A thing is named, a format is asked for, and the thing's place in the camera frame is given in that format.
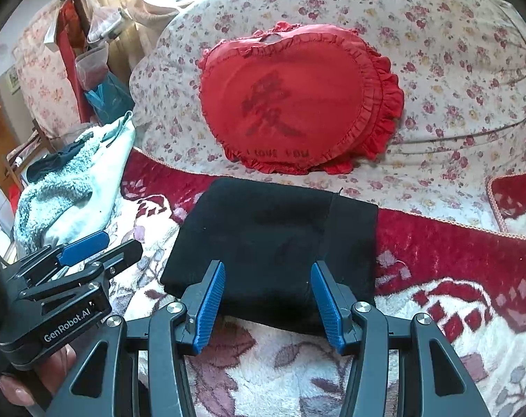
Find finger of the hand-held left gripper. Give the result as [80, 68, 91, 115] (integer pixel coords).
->
[22, 240, 144, 302]
[8, 230, 111, 289]

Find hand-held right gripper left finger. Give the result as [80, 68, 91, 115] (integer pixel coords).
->
[60, 260, 226, 417]

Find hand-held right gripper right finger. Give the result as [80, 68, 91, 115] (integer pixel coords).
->
[310, 261, 492, 417]

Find black pants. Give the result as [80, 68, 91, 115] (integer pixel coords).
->
[160, 177, 380, 338]

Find person's left hand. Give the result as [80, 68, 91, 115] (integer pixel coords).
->
[0, 342, 79, 408]

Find light blue fur-collared coat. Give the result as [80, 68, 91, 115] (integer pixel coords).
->
[13, 111, 137, 256]

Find dark blue garment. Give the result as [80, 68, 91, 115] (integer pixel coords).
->
[26, 141, 87, 183]

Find wooden chair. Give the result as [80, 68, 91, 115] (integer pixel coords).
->
[6, 117, 51, 194]

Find red and white plush blanket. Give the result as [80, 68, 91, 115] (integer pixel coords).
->
[108, 150, 526, 417]

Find blue plastic bag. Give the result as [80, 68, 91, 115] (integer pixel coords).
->
[84, 71, 136, 124]

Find pink floral cloth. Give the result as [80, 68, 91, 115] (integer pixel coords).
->
[12, 6, 82, 140]

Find clear plastic bag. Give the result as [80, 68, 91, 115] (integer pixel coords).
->
[75, 47, 112, 93]

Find red hanging garment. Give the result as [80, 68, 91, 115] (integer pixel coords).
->
[55, 0, 89, 123]

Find red heart-shaped pillow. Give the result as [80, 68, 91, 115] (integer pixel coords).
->
[197, 21, 406, 175]

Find wooden coat rack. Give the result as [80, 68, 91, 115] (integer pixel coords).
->
[68, 0, 93, 46]

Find floral patterned quilt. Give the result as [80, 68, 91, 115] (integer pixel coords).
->
[129, 0, 526, 240]

